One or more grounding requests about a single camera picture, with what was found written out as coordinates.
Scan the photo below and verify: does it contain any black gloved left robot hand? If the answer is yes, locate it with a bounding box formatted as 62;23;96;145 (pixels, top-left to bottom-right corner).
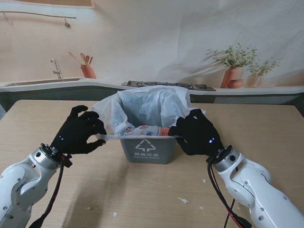
50;105;107;156

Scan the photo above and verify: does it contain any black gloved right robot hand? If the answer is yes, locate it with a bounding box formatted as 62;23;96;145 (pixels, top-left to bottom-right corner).
168;109;225;157

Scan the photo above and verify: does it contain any white printed plastic garbage bag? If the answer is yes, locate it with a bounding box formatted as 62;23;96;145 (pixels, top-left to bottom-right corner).
91;85;207;143

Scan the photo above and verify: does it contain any grey plastic waste bin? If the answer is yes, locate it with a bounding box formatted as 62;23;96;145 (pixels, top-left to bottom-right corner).
118;90;190;165

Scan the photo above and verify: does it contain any black gas hob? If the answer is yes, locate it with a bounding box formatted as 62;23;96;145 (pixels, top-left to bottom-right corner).
121;80;217;92

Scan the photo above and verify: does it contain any terracotta pot with wooden utensils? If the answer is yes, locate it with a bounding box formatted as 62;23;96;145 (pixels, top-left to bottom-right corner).
68;51;97;79

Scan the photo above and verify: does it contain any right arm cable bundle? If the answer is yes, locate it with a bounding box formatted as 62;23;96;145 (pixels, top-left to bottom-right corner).
207;158;252;228

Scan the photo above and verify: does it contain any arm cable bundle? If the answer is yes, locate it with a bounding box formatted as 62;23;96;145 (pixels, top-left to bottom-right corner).
207;158;252;228
28;154;73;228

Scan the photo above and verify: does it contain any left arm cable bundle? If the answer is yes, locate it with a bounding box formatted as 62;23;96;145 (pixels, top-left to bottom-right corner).
28;154;73;228

